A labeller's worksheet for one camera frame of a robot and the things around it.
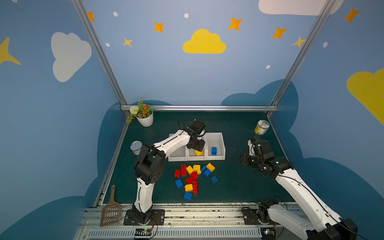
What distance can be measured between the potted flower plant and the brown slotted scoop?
519mm

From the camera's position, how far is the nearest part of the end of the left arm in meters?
0.69

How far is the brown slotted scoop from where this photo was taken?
0.74 metres
